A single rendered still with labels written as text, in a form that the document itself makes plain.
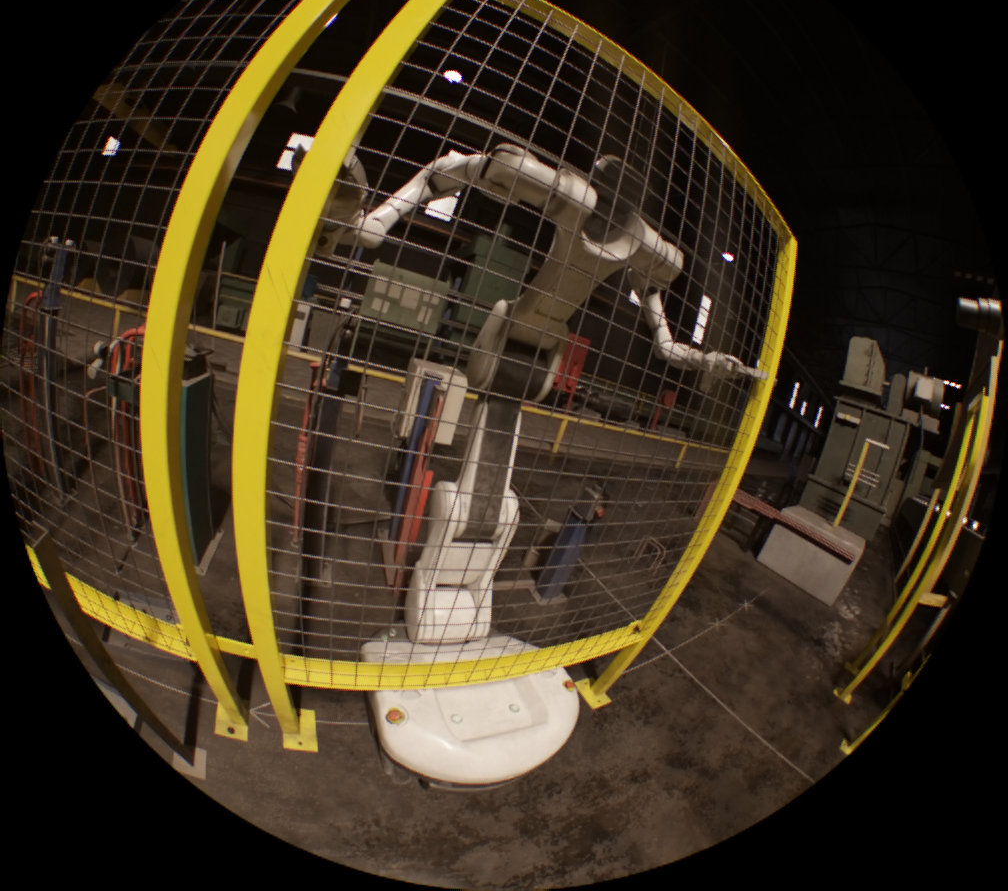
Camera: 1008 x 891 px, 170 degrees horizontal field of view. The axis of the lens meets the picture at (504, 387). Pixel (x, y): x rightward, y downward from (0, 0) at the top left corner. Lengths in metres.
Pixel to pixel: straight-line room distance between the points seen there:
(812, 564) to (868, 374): 2.15
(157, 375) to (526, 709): 1.07
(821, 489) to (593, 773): 3.69
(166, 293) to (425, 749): 0.93
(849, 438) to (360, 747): 4.53
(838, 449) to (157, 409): 4.65
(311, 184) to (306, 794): 1.31
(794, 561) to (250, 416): 3.80
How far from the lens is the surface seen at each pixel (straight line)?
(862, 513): 4.34
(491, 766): 0.92
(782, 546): 3.76
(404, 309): 6.39
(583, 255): 0.73
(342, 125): 0.47
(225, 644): 0.91
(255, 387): 0.44
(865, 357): 4.62
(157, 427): 0.54
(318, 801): 1.19
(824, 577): 3.72
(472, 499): 0.89
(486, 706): 1.03
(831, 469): 4.41
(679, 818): 1.52
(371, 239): 0.80
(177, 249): 0.49
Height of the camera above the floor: 1.17
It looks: 7 degrees down
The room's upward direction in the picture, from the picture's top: 17 degrees clockwise
